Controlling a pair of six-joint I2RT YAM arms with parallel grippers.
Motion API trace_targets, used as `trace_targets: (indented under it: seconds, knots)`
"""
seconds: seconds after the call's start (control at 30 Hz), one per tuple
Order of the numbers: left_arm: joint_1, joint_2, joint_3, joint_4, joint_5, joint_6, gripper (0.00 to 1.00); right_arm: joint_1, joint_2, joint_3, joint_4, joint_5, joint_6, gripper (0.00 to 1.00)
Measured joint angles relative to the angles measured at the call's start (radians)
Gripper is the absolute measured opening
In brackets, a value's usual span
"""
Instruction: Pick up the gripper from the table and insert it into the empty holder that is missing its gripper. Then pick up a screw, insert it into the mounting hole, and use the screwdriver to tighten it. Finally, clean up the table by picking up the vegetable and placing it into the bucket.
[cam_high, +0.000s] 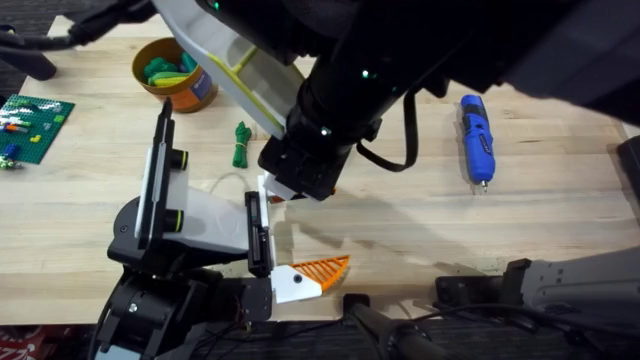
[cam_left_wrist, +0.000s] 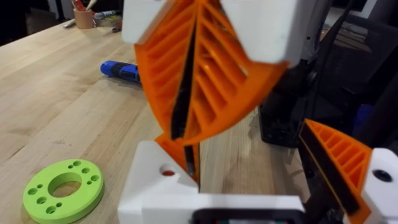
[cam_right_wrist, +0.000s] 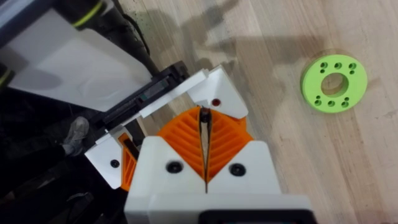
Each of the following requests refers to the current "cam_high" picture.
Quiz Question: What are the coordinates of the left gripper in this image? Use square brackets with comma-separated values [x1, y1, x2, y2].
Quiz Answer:
[95, 172, 351, 347]

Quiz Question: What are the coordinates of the green toy vegetable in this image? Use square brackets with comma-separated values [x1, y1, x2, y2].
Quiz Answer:
[231, 120, 253, 170]

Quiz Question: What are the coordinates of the blue electric screwdriver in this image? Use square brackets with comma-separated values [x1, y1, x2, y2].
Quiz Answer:
[458, 93, 497, 195]

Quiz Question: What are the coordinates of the right upright wrist plate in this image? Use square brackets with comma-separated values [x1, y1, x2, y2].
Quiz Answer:
[152, 0, 307, 141]

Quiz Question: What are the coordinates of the upright wrist plate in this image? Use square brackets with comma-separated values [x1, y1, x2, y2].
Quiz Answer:
[152, 0, 307, 141]
[133, 97, 191, 251]

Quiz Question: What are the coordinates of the orange tub with toys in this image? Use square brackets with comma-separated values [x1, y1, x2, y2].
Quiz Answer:
[131, 36, 220, 114]

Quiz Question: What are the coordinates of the left upright wrist plate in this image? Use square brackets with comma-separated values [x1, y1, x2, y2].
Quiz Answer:
[133, 97, 191, 251]

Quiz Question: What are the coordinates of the red printed box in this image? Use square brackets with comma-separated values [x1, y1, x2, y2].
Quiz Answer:
[0, 324, 96, 360]

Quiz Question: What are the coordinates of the green board with toy blocks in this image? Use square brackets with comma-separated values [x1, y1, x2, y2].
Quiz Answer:
[0, 93, 76, 171]

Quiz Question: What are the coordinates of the black chair base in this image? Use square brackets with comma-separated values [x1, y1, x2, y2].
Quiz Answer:
[0, 0, 161, 82]

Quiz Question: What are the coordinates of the black box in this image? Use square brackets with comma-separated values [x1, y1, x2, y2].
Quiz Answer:
[615, 135, 640, 201]

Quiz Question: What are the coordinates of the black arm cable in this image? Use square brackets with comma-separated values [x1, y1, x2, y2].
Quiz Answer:
[355, 89, 419, 174]

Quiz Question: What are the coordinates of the black mount pole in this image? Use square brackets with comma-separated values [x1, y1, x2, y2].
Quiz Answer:
[342, 293, 456, 360]

